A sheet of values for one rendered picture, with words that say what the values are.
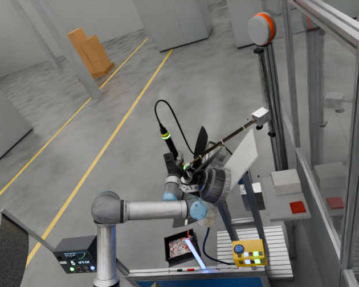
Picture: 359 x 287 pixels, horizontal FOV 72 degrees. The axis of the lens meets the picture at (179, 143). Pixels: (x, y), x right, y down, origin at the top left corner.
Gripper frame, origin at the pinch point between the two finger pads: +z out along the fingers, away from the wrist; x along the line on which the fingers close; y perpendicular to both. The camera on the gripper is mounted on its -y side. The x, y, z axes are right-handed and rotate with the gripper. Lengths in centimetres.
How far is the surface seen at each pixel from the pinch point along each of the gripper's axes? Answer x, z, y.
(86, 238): -63, -34, 25
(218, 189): 15.8, -1.7, 36.1
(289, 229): 55, 7, 105
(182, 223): -4.6, -26.8, 30.8
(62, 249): -76, -41, 23
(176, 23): -114, 725, 73
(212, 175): 13.5, 5.0, 29.4
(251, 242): 31, -36, 41
